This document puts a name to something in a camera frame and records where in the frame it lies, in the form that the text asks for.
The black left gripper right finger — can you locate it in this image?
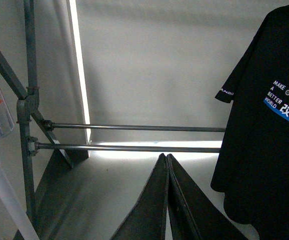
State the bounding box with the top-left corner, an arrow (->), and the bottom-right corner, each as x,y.
166,154 -> 246,240

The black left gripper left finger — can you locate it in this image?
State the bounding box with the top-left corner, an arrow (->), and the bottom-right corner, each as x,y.
111,153 -> 170,240

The black printed t-shirt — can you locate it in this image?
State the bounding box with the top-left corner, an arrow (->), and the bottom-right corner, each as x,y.
211,5 -> 289,240

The bright led light strip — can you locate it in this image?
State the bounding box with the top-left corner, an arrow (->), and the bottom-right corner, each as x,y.
69,0 -> 222,147

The grey rack side frame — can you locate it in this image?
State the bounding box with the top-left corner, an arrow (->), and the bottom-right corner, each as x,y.
0,0 -> 89,240

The lower grey rack rail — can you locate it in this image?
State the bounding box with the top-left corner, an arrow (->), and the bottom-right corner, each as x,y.
27,137 -> 222,156

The grey rack rail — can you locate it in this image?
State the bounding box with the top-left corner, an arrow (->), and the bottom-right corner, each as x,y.
27,137 -> 222,156
41,120 -> 226,133

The upper grey rack rail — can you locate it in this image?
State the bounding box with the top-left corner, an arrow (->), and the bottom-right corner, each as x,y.
41,120 -> 226,133

